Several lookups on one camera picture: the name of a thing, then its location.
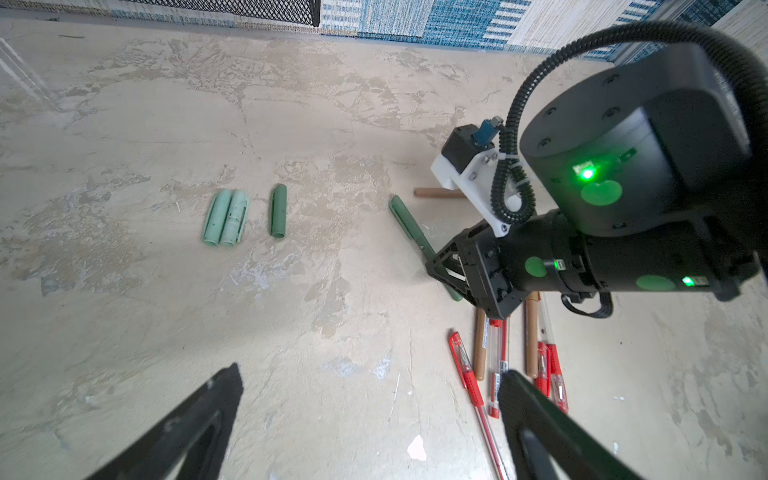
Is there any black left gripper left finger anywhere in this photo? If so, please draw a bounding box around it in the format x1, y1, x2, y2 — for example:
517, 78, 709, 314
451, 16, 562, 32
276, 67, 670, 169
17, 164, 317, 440
90, 363, 244, 479

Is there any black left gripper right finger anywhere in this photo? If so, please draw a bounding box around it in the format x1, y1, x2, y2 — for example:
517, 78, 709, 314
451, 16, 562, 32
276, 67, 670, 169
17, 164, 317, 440
499, 370, 639, 479

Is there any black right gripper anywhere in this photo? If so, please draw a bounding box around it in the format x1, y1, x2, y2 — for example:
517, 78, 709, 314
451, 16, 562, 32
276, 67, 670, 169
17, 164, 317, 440
427, 221, 528, 320

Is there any brown pen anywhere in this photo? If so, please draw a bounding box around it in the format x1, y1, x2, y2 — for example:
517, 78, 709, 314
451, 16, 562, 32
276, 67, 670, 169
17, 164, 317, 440
524, 292, 540, 379
473, 308, 488, 382

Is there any dark green pen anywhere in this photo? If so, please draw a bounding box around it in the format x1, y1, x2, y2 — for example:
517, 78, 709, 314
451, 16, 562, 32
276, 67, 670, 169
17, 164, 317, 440
389, 195, 436, 279

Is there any dark green pen cap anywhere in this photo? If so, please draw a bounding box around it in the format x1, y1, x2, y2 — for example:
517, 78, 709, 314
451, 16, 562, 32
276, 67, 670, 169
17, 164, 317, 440
270, 184, 287, 239

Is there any light green pen cap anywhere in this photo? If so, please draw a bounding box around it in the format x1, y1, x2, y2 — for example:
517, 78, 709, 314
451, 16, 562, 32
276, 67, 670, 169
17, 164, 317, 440
220, 190, 250, 246
202, 189, 232, 246

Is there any brown pen horizontal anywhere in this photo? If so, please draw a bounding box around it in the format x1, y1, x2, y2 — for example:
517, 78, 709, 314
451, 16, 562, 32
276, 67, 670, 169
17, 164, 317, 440
413, 187, 465, 199

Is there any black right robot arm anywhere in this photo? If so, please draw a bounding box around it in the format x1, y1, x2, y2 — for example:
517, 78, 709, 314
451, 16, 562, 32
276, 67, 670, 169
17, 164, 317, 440
426, 43, 767, 319

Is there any red gel pen short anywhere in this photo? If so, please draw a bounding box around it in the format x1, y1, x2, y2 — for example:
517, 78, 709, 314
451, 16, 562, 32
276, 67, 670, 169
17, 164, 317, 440
534, 341, 551, 398

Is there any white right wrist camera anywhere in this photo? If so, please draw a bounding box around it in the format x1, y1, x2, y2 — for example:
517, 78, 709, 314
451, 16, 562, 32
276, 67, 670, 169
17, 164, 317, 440
431, 116, 516, 243

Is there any black wire mesh shelf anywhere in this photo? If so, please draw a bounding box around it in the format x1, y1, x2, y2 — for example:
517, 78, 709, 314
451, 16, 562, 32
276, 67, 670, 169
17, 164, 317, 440
141, 0, 321, 27

